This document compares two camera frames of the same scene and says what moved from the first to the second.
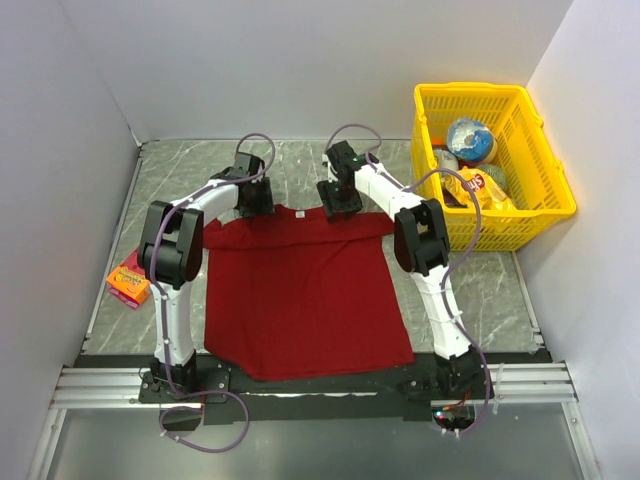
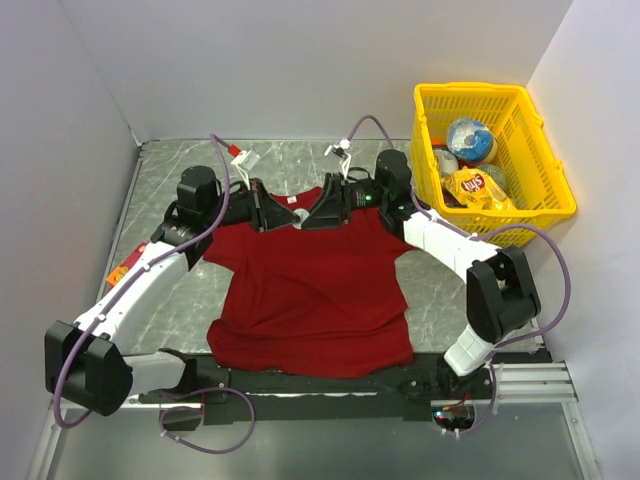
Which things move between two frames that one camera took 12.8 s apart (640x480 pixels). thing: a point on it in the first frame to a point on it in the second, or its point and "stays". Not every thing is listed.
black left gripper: x=264 y=207 to x=264 y=211
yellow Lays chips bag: x=487 y=194 stays
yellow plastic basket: x=543 y=197 stays
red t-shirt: x=294 y=294 stays
